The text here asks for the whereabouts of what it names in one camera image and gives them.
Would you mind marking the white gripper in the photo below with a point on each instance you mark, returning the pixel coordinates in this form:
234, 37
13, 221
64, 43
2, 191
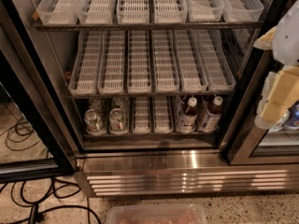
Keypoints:
287, 44

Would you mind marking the blue can behind glass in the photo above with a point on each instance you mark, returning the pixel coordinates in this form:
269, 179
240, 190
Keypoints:
292, 123

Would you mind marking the top shelf tray six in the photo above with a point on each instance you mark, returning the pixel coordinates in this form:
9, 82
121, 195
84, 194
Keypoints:
242, 10

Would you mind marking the right glass fridge door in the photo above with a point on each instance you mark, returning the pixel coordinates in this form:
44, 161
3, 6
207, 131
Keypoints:
242, 137

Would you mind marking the middle shelf tray five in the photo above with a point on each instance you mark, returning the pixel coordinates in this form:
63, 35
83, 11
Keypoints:
191, 71

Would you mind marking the shelf tray five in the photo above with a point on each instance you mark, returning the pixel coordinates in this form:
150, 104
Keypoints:
191, 71
204, 10

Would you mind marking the top shelf tray five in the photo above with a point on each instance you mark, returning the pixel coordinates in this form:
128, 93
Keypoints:
204, 10

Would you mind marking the middle shelf tray four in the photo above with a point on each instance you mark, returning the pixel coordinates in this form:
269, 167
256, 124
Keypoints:
164, 61

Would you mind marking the shelf tray four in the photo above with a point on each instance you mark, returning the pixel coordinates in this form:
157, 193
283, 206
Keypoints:
164, 61
170, 11
162, 115

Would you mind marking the top shelf tray four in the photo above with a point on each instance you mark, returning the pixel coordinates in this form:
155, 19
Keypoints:
170, 11

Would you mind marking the bottom shelf tray four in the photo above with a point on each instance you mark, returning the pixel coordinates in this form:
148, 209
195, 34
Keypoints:
162, 115

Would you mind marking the middle shelf tray three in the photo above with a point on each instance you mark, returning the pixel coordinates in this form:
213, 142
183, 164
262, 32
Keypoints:
139, 74

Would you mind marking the top shelf tray three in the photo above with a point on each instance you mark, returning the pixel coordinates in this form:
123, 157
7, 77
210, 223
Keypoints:
133, 11

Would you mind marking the middle shelf tray two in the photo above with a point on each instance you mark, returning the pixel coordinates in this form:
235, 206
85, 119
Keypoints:
111, 77

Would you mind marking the shelf tray two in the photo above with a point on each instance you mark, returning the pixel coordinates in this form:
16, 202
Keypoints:
111, 77
96, 11

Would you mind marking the soda can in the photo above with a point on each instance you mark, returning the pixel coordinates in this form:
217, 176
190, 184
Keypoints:
117, 121
98, 104
94, 123

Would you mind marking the rear left soda can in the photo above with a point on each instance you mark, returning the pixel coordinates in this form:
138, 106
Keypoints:
98, 104

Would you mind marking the front left soda can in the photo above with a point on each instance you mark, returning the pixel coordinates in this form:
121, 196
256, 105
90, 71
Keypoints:
94, 123

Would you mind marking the top shelf tray two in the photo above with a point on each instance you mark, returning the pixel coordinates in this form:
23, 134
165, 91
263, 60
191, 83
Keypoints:
96, 11

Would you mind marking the middle shelf tray one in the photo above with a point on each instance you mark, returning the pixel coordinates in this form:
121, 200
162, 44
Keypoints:
85, 71

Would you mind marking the steel fridge base grille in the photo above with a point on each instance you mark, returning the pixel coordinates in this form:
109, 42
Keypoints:
177, 172

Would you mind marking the left open fridge door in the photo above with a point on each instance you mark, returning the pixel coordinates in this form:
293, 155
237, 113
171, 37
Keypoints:
29, 76

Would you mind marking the white bottle behind glass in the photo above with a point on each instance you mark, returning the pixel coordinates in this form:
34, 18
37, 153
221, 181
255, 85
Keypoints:
271, 127

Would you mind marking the right tea bottle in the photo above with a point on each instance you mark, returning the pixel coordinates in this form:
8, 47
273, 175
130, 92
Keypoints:
211, 115

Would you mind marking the tea bottle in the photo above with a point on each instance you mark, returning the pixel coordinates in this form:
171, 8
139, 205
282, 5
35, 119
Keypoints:
187, 114
211, 115

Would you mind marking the left tea bottle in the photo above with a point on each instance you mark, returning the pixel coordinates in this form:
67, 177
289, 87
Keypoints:
187, 114

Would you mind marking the clear plastic bin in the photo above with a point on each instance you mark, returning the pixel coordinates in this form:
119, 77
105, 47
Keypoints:
157, 214

